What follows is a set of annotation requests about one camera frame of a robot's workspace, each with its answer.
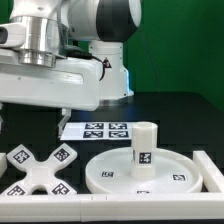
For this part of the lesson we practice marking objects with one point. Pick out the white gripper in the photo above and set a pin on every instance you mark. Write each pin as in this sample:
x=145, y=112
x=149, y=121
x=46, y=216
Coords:
x=71, y=84

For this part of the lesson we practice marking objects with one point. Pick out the white cross table base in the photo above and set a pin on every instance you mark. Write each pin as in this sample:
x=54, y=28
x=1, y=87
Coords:
x=40, y=175

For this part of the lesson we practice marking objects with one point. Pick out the white round table top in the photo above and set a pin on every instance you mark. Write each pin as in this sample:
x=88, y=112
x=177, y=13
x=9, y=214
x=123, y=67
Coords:
x=124, y=171

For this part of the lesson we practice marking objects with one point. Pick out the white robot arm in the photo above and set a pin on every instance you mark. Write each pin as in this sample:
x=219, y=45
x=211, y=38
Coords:
x=67, y=54

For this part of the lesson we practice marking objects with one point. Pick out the white marker sheet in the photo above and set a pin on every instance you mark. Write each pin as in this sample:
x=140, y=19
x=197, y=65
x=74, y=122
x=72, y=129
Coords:
x=80, y=131

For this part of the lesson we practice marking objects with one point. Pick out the white left fence block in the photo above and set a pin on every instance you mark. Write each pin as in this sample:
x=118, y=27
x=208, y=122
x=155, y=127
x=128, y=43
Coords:
x=3, y=163

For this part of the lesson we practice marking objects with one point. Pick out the white front fence rail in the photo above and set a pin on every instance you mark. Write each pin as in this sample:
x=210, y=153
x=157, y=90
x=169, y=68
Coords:
x=96, y=207

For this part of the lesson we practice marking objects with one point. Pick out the white fence rail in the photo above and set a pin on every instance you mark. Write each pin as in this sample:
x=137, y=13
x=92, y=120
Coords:
x=96, y=207
x=213, y=179

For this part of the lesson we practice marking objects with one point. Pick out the white right fence rail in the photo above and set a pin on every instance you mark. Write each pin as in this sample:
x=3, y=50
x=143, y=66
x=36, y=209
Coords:
x=213, y=179

